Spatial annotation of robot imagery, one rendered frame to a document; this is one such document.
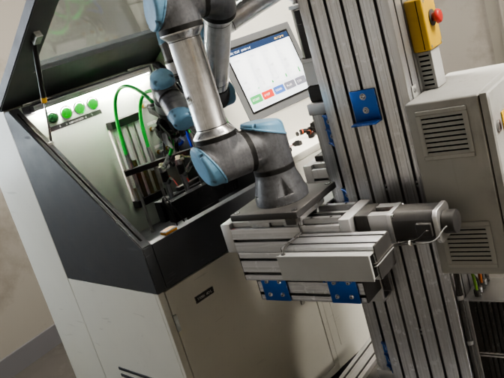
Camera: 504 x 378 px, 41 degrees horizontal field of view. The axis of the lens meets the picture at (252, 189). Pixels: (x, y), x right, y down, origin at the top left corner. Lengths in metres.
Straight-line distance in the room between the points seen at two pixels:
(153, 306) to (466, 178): 1.08
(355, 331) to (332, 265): 1.30
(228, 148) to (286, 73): 1.31
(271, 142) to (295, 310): 1.00
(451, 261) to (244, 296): 0.87
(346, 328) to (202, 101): 1.45
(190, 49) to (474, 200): 0.80
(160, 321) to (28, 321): 1.98
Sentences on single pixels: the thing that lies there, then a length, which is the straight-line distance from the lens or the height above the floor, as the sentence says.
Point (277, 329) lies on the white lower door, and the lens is 2.57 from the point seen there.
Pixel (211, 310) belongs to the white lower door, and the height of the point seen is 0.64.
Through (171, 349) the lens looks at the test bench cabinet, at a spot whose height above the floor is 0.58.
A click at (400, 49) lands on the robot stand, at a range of 1.75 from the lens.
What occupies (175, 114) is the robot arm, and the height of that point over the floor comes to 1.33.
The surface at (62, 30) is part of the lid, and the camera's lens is 2.33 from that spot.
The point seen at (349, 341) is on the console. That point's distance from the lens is 2.91.
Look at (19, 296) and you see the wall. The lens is 4.11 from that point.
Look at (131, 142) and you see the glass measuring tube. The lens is 2.75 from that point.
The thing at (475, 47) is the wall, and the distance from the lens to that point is 4.53.
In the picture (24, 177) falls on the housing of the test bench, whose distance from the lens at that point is 2.61.
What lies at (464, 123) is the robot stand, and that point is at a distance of 1.68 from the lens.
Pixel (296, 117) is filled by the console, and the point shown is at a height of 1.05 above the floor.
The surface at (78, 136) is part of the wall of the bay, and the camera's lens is 2.64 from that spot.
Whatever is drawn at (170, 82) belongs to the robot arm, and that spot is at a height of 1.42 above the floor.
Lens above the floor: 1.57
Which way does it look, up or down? 15 degrees down
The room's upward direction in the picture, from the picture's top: 17 degrees counter-clockwise
